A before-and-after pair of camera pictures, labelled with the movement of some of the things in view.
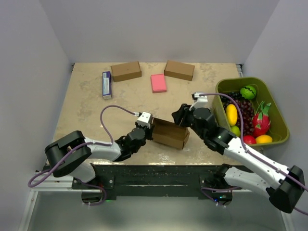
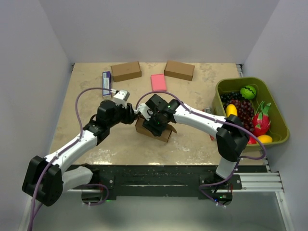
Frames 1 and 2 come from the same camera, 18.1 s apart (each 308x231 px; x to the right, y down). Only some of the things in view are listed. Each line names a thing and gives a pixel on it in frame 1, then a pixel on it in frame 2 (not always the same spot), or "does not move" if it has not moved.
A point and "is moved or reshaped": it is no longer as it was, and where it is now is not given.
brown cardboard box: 169,134 is moved or reshaped
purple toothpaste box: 106,82 does not move
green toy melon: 248,92 does not move
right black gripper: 182,113 → 156,130
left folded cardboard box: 126,71 does not move
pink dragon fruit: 261,122 does not move
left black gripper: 149,130 → 130,116
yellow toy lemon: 232,114 does not move
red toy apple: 249,139 does not move
